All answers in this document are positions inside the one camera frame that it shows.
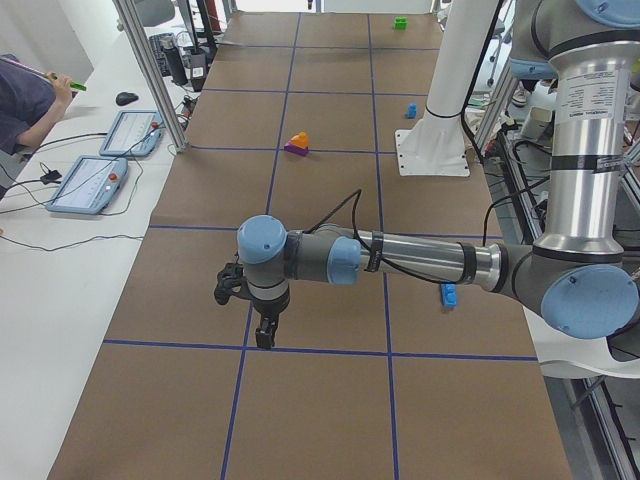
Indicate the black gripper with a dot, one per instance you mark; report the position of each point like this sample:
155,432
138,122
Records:
270,308

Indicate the purple trapezoid block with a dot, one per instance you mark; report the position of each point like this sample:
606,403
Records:
297,149

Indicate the orange trapezoid block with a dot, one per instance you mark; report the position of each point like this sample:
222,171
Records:
300,140

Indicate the long blue block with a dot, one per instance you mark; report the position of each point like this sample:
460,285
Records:
448,295

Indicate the brown paper table mat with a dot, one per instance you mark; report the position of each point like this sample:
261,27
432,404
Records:
370,381

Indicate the lower teach pendant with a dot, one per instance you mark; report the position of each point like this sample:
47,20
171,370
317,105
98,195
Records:
89,186

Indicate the teach pendant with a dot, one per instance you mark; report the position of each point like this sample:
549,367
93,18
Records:
89,186
133,133

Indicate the upper teach pendant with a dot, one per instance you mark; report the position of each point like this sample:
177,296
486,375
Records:
133,133

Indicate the black water bottle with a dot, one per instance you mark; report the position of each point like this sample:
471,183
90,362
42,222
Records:
175,62

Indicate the black computer mouse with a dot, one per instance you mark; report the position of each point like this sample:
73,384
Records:
125,98

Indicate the black keyboard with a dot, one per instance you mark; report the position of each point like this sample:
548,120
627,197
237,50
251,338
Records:
156,48

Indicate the seated person in blue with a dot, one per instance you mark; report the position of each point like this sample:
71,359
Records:
30,106

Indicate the green two-stud block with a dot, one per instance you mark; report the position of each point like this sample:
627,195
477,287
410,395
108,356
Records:
400,23

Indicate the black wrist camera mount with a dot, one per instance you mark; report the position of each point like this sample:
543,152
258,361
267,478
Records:
231,282

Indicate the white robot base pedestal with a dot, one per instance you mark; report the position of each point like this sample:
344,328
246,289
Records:
435,146

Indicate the aluminium frame post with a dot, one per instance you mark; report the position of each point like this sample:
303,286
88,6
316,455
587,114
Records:
137,37

